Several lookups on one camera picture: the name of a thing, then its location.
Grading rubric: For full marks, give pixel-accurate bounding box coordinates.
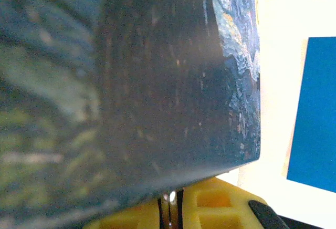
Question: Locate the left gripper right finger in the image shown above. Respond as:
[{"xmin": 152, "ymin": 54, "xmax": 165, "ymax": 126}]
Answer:
[{"xmin": 180, "ymin": 176, "xmax": 287, "ymax": 229}]

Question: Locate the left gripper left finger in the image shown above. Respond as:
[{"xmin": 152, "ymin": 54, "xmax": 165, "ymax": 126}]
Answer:
[{"xmin": 89, "ymin": 197, "xmax": 161, "ymax": 229}]

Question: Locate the starry night mouse pad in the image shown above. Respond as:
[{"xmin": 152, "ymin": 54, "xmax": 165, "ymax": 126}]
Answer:
[{"xmin": 0, "ymin": 0, "xmax": 261, "ymax": 229}]

